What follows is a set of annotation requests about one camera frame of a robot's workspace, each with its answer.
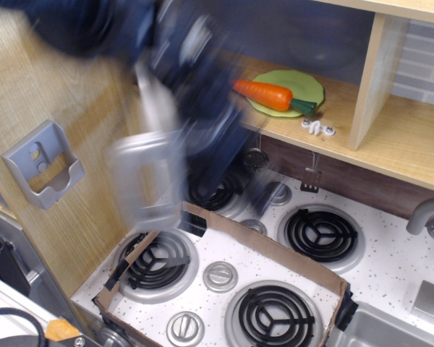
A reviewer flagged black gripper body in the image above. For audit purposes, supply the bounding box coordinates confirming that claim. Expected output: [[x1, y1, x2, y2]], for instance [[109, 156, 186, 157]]
[[180, 104, 261, 189]]

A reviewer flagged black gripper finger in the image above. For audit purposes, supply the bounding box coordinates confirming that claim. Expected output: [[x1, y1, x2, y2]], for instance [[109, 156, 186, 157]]
[[188, 158, 229, 202], [247, 179, 282, 217]]

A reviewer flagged silver toy microwave door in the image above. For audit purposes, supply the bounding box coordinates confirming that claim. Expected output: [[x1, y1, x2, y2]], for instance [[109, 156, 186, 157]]
[[106, 63, 185, 231]]

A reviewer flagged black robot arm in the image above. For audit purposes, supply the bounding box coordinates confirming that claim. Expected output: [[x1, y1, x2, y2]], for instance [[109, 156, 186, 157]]
[[0, 1, 247, 210]]

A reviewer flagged back left black burner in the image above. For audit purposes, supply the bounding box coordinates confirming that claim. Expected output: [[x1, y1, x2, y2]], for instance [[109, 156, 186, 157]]
[[186, 171, 243, 213]]

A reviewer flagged black burner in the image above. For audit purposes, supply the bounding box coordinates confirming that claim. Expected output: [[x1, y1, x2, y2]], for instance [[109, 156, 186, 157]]
[[237, 285, 316, 346], [127, 231, 191, 291], [278, 205, 359, 264], [186, 171, 243, 213]]

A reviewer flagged back silver stove knob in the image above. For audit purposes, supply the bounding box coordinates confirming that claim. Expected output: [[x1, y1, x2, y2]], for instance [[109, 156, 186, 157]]
[[271, 182, 292, 206]]

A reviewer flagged silver stove knob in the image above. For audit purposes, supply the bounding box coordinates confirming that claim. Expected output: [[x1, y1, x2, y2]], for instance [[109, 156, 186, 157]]
[[271, 182, 292, 206], [166, 312, 205, 347], [240, 219, 268, 236]]

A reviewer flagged middle silver stove knob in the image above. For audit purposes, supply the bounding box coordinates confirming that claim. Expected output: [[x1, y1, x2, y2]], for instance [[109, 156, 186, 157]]
[[240, 219, 268, 236]]

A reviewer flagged hanging silver strainer spoon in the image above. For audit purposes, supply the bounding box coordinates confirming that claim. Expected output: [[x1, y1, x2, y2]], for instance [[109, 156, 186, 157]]
[[242, 134, 270, 172]]

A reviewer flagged hanging silver spatula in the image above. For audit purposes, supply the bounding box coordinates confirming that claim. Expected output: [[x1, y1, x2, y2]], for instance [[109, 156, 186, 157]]
[[300, 152, 322, 194]]

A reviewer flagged back right black burner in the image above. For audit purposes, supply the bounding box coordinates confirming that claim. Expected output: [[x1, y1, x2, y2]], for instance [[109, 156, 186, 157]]
[[278, 205, 359, 264]]

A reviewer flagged orange toy carrot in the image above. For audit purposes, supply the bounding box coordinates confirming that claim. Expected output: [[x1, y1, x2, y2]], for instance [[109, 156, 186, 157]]
[[232, 80, 318, 116]]

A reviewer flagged white door latch clip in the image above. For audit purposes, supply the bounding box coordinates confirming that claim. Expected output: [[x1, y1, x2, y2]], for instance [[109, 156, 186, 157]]
[[301, 119, 336, 137]]

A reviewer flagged centre front silver knob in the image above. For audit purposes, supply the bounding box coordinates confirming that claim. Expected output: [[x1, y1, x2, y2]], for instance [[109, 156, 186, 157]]
[[203, 261, 239, 294]]

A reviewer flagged green toy plate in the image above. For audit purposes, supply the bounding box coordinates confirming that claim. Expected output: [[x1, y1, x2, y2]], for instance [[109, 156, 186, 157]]
[[248, 69, 325, 118]]

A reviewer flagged front left black burner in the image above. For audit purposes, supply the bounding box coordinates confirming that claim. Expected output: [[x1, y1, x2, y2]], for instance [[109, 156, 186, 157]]
[[127, 231, 191, 291]]

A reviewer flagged front right black burner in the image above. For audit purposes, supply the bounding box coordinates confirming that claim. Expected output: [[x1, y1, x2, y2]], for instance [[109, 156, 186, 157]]
[[237, 285, 316, 346]]

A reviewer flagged front silver stove knob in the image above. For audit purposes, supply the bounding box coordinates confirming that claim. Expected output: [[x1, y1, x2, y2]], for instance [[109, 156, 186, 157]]
[[166, 312, 205, 347]]

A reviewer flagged silver sink basin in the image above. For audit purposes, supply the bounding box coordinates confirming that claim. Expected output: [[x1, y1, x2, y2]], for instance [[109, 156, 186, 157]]
[[326, 303, 434, 347]]

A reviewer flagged silver sink faucet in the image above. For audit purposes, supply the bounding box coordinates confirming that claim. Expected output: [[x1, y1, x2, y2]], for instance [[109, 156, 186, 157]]
[[407, 198, 434, 239]]

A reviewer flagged silver oven knob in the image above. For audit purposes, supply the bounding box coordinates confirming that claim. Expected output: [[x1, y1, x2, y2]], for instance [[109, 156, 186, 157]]
[[101, 327, 131, 347]]

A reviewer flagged orange tag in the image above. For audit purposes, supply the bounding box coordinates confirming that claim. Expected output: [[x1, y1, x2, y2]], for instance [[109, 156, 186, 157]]
[[45, 319, 80, 342]]

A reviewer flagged brown cardboard frame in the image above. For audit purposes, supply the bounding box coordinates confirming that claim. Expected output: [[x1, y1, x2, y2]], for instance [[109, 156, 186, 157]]
[[93, 203, 357, 346]]

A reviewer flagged grey wall phone holder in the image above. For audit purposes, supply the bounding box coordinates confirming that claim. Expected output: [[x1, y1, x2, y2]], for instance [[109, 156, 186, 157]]
[[1, 119, 85, 210]]

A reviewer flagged silver faucet handle block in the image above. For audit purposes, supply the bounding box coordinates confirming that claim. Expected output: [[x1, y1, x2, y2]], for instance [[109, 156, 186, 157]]
[[412, 280, 434, 324]]

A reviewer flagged black cable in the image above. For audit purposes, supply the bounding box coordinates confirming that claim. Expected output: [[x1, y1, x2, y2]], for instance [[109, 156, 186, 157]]
[[0, 307, 47, 347]]

